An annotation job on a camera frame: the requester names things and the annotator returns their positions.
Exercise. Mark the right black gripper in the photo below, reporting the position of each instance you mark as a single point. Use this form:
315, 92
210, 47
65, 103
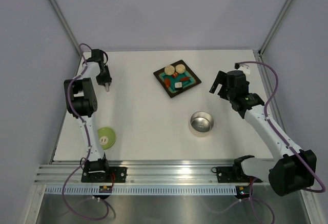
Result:
221, 79

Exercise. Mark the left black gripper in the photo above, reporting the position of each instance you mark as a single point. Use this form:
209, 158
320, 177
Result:
107, 80

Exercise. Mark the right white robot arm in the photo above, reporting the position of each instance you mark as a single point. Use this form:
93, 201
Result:
293, 167

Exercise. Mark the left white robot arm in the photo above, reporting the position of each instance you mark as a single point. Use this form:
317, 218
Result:
82, 103

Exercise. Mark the stainless steel bowl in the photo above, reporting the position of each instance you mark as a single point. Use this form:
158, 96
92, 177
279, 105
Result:
202, 122

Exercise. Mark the right round bread bun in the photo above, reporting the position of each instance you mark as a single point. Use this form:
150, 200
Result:
180, 68

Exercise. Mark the round bread bun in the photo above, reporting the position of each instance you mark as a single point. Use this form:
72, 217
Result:
169, 70
180, 68

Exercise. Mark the green round lid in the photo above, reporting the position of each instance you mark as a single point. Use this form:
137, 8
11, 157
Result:
106, 137

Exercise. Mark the left round bread bun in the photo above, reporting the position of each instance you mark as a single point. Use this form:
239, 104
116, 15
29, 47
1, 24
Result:
169, 70

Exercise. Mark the orange sausage piece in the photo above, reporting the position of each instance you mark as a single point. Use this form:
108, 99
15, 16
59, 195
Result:
167, 82

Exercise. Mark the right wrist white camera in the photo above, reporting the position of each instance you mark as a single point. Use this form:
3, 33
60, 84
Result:
243, 67

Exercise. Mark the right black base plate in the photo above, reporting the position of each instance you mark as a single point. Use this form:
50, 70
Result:
231, 174

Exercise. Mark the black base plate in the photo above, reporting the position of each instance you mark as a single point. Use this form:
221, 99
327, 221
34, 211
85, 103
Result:
231, 174
112, 174

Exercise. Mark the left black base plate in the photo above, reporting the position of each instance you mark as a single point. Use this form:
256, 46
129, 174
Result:
112, 174

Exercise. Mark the aluminium rail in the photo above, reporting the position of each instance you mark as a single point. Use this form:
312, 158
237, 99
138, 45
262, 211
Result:
143, 172

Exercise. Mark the white slotted cable duct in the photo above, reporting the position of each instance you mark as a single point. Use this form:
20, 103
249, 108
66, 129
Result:
143, 190

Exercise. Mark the left aluminium frame post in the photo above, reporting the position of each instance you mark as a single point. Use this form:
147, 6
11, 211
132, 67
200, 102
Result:
58, 12

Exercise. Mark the aluminium frame post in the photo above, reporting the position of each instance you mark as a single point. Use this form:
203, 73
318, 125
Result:
275, 26
58, 12

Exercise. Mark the right aluminium frame post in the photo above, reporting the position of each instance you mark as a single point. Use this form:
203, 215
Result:
275, 26

